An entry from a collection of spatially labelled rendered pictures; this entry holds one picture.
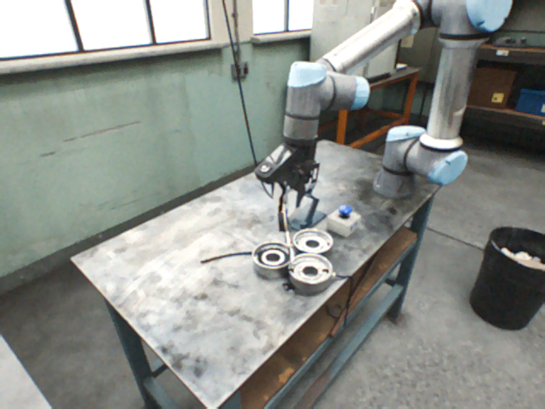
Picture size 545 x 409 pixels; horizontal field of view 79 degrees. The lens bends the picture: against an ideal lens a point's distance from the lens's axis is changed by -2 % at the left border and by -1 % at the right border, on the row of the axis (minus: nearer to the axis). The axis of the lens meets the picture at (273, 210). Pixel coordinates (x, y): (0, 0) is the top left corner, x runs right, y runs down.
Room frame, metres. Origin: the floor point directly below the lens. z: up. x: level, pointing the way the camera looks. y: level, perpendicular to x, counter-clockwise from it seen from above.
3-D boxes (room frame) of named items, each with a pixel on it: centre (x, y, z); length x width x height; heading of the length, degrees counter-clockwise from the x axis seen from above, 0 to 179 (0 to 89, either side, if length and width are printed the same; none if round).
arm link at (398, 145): (1.07, -0.45, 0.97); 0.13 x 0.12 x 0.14; 26
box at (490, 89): (3.60, -2.27, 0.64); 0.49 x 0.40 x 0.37; 53
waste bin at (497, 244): (1.22, -1.19, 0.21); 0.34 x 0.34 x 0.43
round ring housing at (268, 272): (0.67, 0.00, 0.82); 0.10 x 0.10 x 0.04
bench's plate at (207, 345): (0.94, -0.07, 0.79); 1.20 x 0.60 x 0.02; 138
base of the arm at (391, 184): (1.08, -0.44, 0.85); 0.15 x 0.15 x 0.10
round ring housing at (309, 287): (0.61, -0.09, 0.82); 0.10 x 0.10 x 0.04
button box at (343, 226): (0.84, -0.21, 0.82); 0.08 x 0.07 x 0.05; 138
